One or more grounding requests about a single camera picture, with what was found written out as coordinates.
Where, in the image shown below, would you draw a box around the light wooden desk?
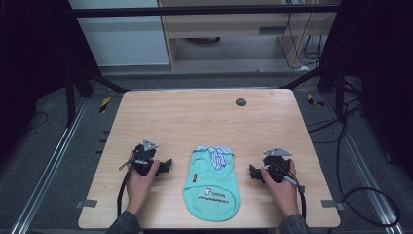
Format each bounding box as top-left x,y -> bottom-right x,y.
157,0 -> 342,71

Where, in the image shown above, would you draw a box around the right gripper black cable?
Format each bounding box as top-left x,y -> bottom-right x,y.
293,184 -> 308,221

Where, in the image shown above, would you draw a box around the hanging black cables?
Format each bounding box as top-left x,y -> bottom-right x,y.
280,11 -> 325,71

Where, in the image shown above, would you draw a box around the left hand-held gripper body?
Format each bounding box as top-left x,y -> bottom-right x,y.
118,138 -> 161,177

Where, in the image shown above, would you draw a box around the person's left hand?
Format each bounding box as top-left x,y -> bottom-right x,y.
125,151 -> 161,217

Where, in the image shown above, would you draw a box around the black floor cable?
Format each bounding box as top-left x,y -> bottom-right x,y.
306,77 -> 402,228

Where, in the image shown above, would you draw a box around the aluminium floor rail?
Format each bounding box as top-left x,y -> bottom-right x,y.
319,94 -> 405,234
9,98 -> 90,234

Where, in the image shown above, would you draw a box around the black curtain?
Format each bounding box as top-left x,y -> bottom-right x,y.
316,0 -> 413,183
0,0 -> 101,164

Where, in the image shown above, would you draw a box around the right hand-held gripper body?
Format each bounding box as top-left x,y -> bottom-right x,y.
262,147 -> 306,193

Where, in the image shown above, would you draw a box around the grey metal table bracket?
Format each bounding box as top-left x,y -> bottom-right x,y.
74,199 -> 98,209
320,199 -> 346,212

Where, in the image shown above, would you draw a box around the white cabinet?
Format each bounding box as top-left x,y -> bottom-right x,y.
67,0 -> 171,67

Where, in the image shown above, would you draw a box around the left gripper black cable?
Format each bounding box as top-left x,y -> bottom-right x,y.
116,167 -> 134,218

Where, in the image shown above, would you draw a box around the teal pet shirt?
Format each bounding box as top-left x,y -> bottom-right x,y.
181,144 -> 242,223

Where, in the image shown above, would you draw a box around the yellow black hazard tape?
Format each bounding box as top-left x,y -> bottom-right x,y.
307,93 -> 325,108
98,96 -> 112,114

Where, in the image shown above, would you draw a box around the black metal frame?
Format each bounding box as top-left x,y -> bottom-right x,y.
62,3 -> 347,128

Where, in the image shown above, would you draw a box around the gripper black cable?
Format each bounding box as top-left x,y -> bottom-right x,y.
293,184 -> 308,221
116,167 -> 134,218

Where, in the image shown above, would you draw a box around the person's right hand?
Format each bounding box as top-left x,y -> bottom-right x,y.
260,159 -> 300,218

